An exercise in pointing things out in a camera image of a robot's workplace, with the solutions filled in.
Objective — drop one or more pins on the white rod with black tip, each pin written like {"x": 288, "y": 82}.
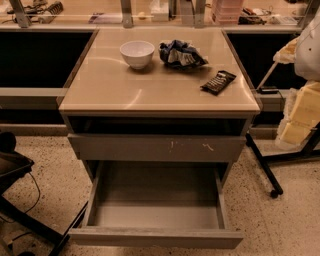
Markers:
{"x": 269, "y": 72}

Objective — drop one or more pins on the open grey bottom drawer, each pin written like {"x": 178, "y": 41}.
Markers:
{"x": 156, "y": 204}

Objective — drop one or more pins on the closed grey upper drawer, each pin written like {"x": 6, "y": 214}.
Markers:
{"x": 162, "y": 148}

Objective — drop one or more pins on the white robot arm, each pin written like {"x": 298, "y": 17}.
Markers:
{"x": 307, "y": 55}

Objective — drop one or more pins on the pink stacked bins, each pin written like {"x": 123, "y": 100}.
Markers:
{"x": 225, "y": 12}

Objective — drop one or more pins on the black chair left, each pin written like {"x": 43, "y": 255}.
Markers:
{"x": 53, "y": 193}

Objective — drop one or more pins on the grey drawer cabinet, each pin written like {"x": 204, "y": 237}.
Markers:
{"x": 107, "y": 97}

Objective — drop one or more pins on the black rolling stand right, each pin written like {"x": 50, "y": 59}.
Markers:
{"x": 309, "y": 151}

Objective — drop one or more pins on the crumpled blue chip bag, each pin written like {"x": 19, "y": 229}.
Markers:
{"x": 180, "y": 55}

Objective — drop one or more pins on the white ceramic bowl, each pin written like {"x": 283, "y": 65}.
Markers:
{"x": 137, "y": 54}

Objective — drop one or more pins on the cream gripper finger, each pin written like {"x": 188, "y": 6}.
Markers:
{"x": 301, "y": 115}
{"x": 286, "y": 54}

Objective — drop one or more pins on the black rxbar chocolate wrapper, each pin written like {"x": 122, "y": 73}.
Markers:
{"x": 217, "y": 84}

